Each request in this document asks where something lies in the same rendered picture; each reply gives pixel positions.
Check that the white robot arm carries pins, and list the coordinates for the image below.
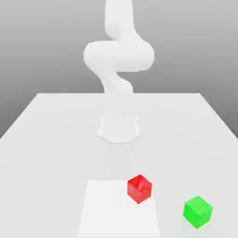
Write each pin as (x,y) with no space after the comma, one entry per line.
(119,55)

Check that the small red cube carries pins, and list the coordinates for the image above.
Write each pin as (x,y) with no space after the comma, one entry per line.
(139,188)

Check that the small green cube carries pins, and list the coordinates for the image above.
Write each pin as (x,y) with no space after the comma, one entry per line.
(197,212)

